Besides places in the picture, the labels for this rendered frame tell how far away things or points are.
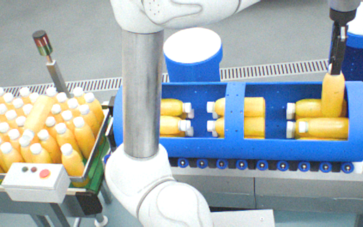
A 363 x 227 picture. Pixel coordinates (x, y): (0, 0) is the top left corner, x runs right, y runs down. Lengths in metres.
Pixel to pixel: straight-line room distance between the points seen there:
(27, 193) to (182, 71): 0.89
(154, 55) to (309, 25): 3.16
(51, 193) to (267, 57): 2.51
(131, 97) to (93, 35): 3.32
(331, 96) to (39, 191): 1.05
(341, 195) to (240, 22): 2.69
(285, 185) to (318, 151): 0.24
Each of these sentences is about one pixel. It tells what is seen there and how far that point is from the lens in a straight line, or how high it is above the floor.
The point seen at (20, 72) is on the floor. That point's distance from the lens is 4.25.
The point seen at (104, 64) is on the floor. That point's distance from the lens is 3.98.
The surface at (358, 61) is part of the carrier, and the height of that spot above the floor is 0.67.
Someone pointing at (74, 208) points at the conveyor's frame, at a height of 0.80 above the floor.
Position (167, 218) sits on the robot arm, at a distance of 1.14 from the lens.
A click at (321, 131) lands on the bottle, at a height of 1.12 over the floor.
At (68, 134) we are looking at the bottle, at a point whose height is 1.07.
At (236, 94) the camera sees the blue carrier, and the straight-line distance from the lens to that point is 1.57.
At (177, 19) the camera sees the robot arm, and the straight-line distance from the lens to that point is 0.85.
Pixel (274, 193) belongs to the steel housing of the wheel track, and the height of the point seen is 0.84.
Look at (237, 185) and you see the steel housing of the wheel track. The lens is 1.76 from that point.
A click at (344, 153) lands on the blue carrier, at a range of 1.60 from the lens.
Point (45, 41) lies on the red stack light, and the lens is 2.09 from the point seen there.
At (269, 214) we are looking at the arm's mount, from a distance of 1.43.
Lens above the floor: 2.27
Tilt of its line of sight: 43 degrees down
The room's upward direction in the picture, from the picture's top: 11 degrees counter-clockwise
